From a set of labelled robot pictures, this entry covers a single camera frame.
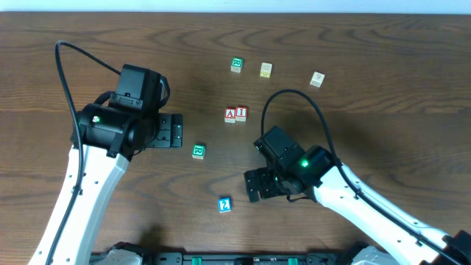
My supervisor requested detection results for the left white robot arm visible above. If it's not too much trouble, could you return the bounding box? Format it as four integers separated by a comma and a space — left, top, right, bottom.
29, 103, 183, 264

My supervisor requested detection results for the near green R block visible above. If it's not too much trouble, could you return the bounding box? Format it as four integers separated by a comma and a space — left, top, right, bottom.
192, 144, 205, 160

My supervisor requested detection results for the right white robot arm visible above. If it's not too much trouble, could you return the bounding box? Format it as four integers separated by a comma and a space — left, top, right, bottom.
244, 145, 470, 264

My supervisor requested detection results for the plain wooden letter block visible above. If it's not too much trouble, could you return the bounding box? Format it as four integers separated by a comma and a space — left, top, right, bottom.
310, 71, 325, 88

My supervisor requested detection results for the red letter I block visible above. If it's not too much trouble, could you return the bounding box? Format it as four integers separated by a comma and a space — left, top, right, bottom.
235, 107, 248, 121

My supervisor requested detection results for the far green letter block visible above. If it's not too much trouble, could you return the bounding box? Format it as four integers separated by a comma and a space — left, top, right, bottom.
230, 57, 244, 73

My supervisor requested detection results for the yellow letter block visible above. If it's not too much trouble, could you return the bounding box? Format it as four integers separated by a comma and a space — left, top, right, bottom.
260, 63, 273, 78

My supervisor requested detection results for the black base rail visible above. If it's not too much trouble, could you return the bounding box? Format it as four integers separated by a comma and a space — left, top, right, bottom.
91, 241, 369, 265

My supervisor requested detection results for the red letter A block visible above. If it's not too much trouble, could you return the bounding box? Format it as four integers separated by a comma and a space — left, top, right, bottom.
224, 107, 236, 123

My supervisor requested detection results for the blue number 2 block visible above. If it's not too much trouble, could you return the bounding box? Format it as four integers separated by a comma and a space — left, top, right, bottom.
218, 197, 232, 213

